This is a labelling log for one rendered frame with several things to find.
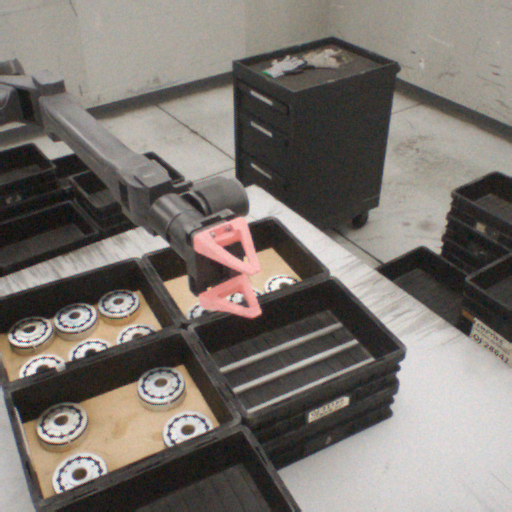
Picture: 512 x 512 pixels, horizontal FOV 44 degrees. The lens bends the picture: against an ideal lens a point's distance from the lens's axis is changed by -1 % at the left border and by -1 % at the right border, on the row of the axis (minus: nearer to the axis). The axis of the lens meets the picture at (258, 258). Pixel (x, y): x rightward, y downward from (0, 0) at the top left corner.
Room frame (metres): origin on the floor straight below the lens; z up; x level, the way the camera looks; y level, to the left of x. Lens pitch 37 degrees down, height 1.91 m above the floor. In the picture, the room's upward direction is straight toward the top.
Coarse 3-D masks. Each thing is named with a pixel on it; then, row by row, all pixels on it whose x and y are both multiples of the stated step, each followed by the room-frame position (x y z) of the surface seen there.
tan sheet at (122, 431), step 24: (192, 384) 0.95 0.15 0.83; (96, 408) 0.88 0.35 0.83; (120, 408) 0.88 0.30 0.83; (144, 408) 0.88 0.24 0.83; (192, 408) 0.88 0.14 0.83; (24, 432) 0.82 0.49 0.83; (96, 432) 0.82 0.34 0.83; (120, 432) 0.82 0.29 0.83; (144, 432) 0.82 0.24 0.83; (48, 456) 0.76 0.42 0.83; (120, 456) 0.76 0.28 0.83; (144, 456) 0.76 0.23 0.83; (48, 480) 0.70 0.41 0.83
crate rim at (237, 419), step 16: (160, 336) 1.00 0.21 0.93; (112, 352) 0.95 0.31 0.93; (128, 352) 0.95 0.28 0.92; (80, 368) 0.91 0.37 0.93; (208, 368) 0.90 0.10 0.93; (32, 384) 0.86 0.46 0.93; (224, 400) 0.82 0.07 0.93; (16, 416) 0.78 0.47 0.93; (240, 416) 0.78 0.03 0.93; (16, 432) 0.74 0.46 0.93; (208, 432) 0.74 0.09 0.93; (176, 448) 0.71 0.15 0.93; (128, 464) 0.67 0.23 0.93; (144, 464) 0.67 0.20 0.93; (32, 480) 0.64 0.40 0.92; (96, 480) 0.64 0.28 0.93; (32, 496) 0.61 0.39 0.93; (64, 496) 0.61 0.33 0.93
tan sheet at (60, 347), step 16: (96, 304) 1.22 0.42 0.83; (144, 304) 1.22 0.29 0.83; (48, 320) 1.16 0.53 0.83; (144, 320) 1.16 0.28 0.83; (0, 336) 1.10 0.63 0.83; (96, 336) 1.10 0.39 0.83; (112, 336) 1.10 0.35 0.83; (48, 352) 1.05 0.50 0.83; (64, 352) 1.05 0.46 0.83; (16, 368) 0.99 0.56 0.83
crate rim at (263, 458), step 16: (224, 432) 0.74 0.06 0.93; (240, 432) 0.75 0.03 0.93; (192, 448) 0.71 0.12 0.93; (256, 448) 0.72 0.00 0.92; (160, 464) 0.67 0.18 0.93; (272, 464) 0.67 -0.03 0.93; (112, 480) 0.64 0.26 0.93; (128, 480) 0.64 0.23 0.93; (80, 496) 0.61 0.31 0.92; (288, 496) 0.61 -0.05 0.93
